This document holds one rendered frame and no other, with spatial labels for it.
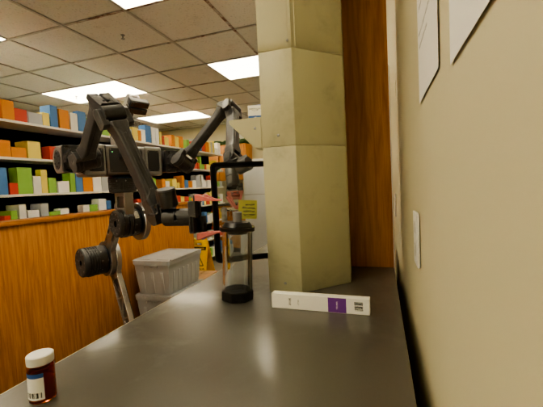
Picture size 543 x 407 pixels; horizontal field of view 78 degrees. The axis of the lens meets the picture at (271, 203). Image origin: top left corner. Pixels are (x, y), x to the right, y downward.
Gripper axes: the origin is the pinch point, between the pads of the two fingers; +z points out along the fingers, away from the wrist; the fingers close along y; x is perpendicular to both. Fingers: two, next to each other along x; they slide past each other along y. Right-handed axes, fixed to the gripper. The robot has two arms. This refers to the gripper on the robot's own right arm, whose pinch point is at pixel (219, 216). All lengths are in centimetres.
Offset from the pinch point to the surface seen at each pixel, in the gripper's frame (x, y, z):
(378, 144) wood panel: 46, 24, 48
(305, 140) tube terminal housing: 11.1, 22.3, 25.7
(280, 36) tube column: 9, 55, 20
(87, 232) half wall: 121, -17, -184
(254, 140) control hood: 8.5, 23.7, 9.8
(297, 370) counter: -34, -27, 32
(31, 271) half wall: 73, -39, -184
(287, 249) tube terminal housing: 9.4, -11.9, 18.5
